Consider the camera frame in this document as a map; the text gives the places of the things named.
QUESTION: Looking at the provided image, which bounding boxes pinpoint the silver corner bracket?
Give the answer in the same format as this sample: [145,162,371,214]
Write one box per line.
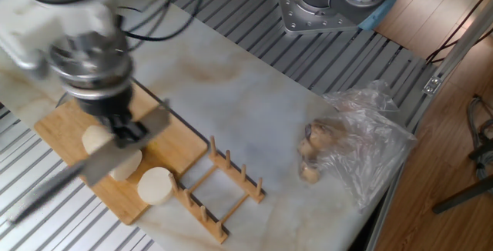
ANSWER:
[422,75,442,96]

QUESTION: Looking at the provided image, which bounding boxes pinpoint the wooden cutting board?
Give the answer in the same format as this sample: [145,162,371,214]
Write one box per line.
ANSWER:
[33,83,209,226]

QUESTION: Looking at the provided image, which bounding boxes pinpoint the black cable with clip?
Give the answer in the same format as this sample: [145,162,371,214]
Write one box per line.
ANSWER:
[117,0,182,52]

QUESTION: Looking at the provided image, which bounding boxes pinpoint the steel cleaver knife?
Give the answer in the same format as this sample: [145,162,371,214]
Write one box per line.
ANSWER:
[8,102,172,226]

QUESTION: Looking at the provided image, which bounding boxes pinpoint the silver wrist coupling ring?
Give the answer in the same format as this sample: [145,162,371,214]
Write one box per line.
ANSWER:
[48,31,135,101]

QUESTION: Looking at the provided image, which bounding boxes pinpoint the black stand leg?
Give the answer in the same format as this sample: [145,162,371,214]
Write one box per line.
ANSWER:
[431,173,493,216]

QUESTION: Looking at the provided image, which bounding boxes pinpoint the black floor cable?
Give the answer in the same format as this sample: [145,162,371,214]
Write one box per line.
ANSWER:
[425,0,493,65]

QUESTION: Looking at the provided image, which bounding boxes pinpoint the grey cable bundle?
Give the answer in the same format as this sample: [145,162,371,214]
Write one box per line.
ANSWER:
[465,95,493,181]

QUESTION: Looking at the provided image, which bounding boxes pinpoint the wooden peg rack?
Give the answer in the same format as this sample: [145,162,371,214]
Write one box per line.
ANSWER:
[168,135,267,244]

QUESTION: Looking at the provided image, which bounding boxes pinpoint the black cable with metal plug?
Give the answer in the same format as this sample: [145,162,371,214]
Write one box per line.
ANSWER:
[122,0,212,43]

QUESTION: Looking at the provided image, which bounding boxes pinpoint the white marble slab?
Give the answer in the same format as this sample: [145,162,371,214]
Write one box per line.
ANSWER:
[0,0,409,251]

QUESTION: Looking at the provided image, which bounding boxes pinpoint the aluminium frame rail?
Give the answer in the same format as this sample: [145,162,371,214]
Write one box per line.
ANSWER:
[364,0,493,251]

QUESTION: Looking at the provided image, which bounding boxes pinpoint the round white radish slice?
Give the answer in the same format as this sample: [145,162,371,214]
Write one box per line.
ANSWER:
[137,166,175,206]

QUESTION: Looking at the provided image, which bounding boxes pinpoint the clear plastic bag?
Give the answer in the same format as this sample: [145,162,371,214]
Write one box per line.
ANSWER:
[298,79,419,209]

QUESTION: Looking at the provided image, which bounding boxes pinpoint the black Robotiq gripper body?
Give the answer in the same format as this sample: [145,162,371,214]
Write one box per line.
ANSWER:
[75,85,135,120]

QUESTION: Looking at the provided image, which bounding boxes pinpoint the white plastic wrist mount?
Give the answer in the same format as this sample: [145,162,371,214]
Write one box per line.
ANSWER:
[0,0,119,58]

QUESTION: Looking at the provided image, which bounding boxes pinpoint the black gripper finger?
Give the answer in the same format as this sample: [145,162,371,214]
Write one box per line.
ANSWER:
[100,114,129,132]
[112,121,150,149]

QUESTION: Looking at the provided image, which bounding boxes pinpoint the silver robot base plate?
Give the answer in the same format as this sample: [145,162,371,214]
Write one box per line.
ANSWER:
[275,0,363,35]

